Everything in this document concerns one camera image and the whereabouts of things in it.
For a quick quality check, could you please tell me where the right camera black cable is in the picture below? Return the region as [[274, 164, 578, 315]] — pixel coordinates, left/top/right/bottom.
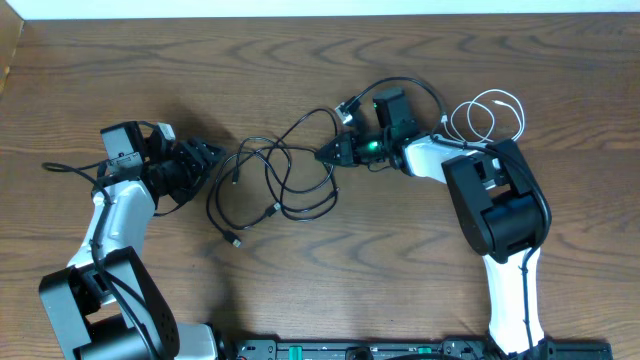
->
[[349, 75, 554, 357]]

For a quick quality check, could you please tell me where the left camera black cable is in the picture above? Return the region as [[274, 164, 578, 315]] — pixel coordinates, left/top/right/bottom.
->
[[41, 160, 156, 360]]

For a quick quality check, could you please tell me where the black USB cable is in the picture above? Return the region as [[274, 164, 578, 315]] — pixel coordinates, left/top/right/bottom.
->
[[205, 107, 341, 249]]

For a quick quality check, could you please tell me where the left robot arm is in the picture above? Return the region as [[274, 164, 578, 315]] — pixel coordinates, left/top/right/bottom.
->
[[39, 121, 225, 359]]

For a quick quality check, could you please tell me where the camera black cable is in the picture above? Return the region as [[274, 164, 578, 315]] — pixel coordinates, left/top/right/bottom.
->
[[41, 160, 156, 360], [349, 75, 554, 357]]

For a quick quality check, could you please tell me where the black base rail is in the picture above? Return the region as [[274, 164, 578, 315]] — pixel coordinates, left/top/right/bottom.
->
[[218, 338, 614, 360]]

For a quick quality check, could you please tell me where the white USB cable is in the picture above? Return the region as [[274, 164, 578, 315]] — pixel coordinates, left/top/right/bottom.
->
[[439, 88, 526, 145]]

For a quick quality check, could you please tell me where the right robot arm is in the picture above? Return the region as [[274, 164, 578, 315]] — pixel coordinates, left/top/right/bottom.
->
[[315, 87, 551, 359]]

